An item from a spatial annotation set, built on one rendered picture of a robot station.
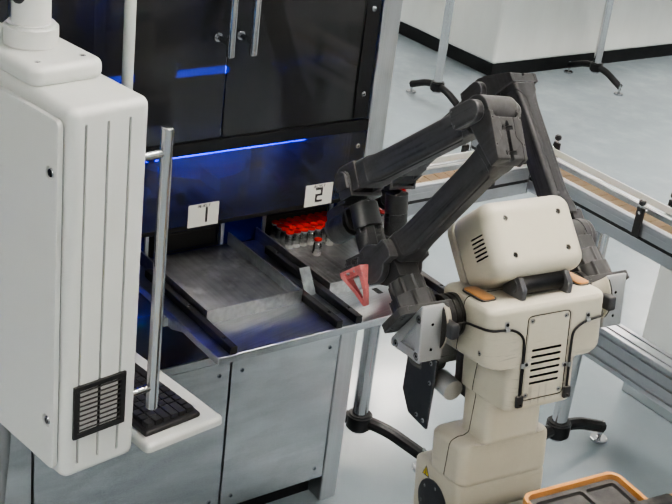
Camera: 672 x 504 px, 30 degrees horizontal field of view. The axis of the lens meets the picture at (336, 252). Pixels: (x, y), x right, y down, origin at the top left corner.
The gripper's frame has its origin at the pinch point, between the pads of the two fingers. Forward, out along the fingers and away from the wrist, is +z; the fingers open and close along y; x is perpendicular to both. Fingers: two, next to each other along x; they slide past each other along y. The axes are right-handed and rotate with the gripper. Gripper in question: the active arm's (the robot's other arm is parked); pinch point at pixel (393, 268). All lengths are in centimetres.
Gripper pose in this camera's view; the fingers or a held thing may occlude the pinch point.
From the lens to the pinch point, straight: 313.4
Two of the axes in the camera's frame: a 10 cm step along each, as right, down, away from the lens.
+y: -5.8, -2.7, 7.7
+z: -0.3, 9.5, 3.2
